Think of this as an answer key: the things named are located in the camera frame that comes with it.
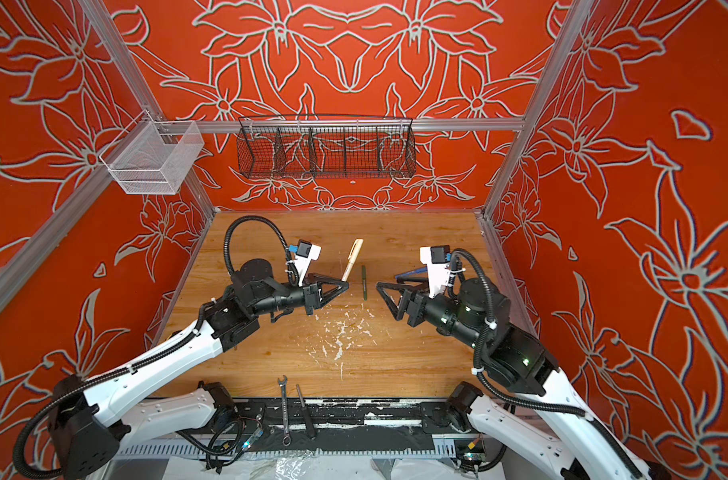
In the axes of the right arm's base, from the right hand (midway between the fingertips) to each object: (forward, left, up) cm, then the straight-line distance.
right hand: (382, 285), depth 57 cm
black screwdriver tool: (-16, +19, -35) cm, 43 cm away
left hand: (+3, +7, -5) cm, 9 cm away
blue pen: (+26, -13, -36) cm, 46 cm away
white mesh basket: (+50, +69, -3) cm, 86 cm away
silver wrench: (-22, +23, -35) cm, 47 cm away
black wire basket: (+58, +15, -6) cm, 60 cm away
